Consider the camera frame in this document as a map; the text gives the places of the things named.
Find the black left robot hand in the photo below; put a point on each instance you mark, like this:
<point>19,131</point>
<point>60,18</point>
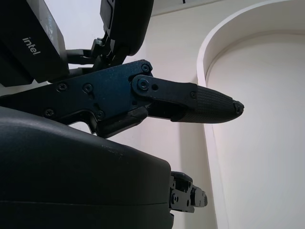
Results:
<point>128,23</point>

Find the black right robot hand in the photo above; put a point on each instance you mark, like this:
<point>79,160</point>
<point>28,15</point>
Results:
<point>71,171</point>

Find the black RealSense box lid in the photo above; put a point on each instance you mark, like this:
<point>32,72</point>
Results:
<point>23,59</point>

